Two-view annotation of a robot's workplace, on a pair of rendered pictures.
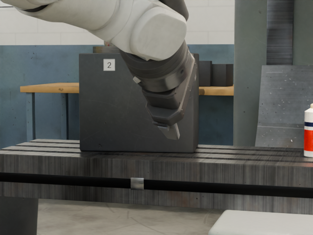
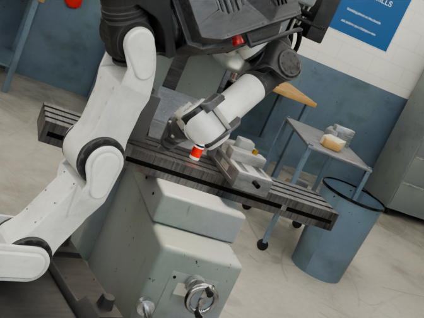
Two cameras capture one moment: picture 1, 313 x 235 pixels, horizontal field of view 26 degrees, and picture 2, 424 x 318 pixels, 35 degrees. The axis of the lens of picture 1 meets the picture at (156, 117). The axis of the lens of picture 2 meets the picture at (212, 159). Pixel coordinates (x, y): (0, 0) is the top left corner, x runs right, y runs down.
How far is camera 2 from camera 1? 1.54 m
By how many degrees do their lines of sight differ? 38
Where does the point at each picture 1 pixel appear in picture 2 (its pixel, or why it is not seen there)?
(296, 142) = not seen: hidden behind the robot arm
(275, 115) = (160, 116)
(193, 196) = (146, 169)
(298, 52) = (180, 85)
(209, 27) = not seen: outside the picture
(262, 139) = (153, 128)
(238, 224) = (172, 190)
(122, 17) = not seen: hidden behind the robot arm
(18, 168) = (62, 132)
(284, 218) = (185, 189)
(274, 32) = (172, 71)
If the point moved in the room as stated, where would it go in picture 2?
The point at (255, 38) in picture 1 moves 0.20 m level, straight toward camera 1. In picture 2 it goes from (161, 70) to (176, 84)
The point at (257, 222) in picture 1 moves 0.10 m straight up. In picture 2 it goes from (177, 190) to (188, 166)
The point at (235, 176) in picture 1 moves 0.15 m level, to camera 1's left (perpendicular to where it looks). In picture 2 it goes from (168, 165) to (134, 158)
